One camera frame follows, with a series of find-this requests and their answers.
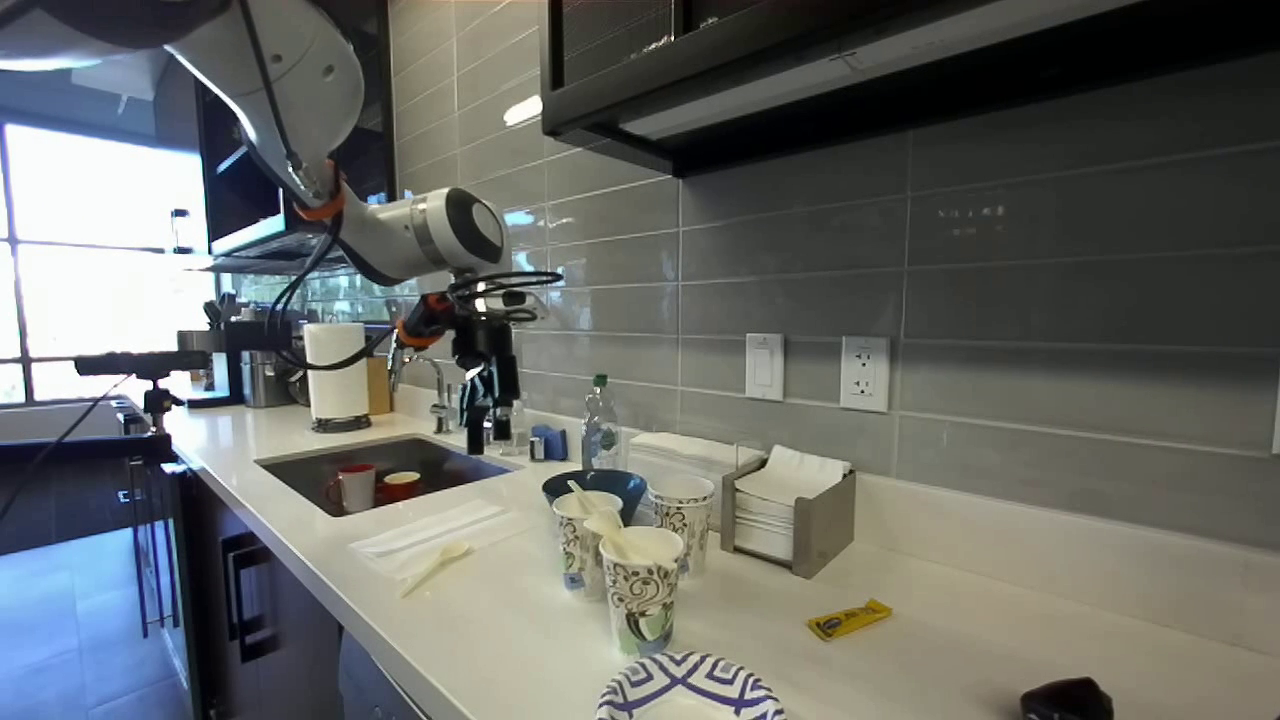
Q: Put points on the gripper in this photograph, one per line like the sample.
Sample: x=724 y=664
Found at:
x=484 y=343

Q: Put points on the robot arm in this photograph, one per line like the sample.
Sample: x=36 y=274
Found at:
x=300 y=70

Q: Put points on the red cup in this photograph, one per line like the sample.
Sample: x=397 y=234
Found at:
x=402 y=485

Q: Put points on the patterned paper cup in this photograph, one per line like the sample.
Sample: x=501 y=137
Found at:
x=685 y=520
x=580 y=550
x=640 y=600

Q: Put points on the clear soap bottle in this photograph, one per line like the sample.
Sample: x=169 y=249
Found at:
x=515 y=430

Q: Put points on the tap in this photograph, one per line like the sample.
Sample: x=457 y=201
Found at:
x=438 y=385

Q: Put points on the blue sponge holder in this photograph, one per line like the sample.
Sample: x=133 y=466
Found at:
x=550 y=443

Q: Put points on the sink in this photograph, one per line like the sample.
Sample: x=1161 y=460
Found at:
x=400 y=465

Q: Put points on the clear water bottle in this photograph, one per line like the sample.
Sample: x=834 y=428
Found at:
x=600 y=430

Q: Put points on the wooden board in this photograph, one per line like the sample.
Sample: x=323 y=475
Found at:
x=378 y=385

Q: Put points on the white plastic spoon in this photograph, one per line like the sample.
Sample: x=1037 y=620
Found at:
x=610 y=528
x=583 y=496
x=440 y=562

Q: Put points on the blue bowl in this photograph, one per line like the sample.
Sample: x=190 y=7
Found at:
x=600 y=482

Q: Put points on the clear plastic wrapper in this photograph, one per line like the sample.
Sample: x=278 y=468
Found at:
x=440 y=530

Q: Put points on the paper towel roll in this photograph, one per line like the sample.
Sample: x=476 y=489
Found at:
x=337 y=370

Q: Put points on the white and red mug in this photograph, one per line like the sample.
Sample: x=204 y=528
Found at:
x=355 y=490

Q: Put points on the stack of white napkins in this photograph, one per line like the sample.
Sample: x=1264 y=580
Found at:
x=690 y=452
x=790 y=480

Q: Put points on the coffee machine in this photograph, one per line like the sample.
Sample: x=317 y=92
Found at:
x=250 y=365

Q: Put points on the blue patterned paper plate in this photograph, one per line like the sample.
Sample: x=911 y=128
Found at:
x=690 y=690

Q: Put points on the grey napkin holder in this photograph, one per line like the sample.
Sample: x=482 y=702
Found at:
x=820 y=530

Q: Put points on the yellow packet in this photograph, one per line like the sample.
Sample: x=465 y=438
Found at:
x=848 y=620

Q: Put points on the window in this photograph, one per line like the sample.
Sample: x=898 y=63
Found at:
x=100 y=250

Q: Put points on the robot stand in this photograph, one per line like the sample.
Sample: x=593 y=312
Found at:
x=70 y=430

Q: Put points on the dark upper cabinet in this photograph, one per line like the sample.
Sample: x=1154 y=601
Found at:
x=900 y=70

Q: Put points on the black rounded object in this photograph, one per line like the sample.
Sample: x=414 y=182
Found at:
x=1065 y=700

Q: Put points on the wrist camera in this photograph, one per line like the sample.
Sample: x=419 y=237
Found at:
x=520 y=300

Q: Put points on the white light switch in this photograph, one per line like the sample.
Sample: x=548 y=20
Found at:
x=765 y=367

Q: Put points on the camera on mount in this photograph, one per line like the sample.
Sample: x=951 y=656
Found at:
x=145 y=365

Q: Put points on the white wall socket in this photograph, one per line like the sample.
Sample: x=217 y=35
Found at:
x=865 y=373

